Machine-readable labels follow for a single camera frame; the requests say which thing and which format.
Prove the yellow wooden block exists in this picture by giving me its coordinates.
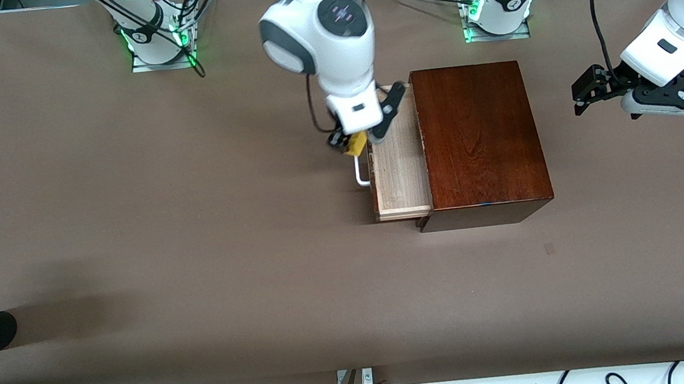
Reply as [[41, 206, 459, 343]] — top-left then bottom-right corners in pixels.
[[342, 130, 370, 158]]

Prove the light wood drawer white handle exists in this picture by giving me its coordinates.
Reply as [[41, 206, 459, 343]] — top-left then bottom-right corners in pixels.
[[347, 82, 436, 224]]

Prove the dark brown wooden cabinet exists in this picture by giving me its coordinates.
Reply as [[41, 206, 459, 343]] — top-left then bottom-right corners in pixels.
[[409, 58, 557, 233]]

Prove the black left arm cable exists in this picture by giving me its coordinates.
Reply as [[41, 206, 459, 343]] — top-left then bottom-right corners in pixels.
[[590, 0, 628, 80]]

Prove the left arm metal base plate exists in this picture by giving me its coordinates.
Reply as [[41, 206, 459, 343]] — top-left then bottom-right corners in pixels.
[[460, 0, 532, 45]]

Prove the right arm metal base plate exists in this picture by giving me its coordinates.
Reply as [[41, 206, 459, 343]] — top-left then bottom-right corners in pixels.
[[125, 0, 200, 74]]

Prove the small metal bracket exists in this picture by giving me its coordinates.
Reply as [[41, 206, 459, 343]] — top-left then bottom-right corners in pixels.
[[336, 367, 376, 384]]

